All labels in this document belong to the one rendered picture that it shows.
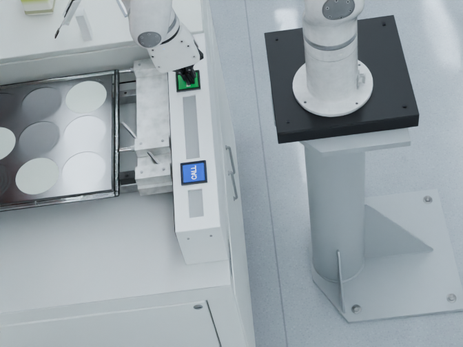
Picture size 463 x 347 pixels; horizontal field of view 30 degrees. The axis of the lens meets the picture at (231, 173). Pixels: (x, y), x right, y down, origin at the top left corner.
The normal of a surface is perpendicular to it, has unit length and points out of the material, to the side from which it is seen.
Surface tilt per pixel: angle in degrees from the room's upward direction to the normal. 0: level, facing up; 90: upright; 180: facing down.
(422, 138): 0
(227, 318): 90
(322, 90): 90
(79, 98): 0
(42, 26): 0
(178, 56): 90
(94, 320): 90
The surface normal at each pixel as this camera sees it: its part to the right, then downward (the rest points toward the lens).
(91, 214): -0.11, -0.57
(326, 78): -0.23, 0.81
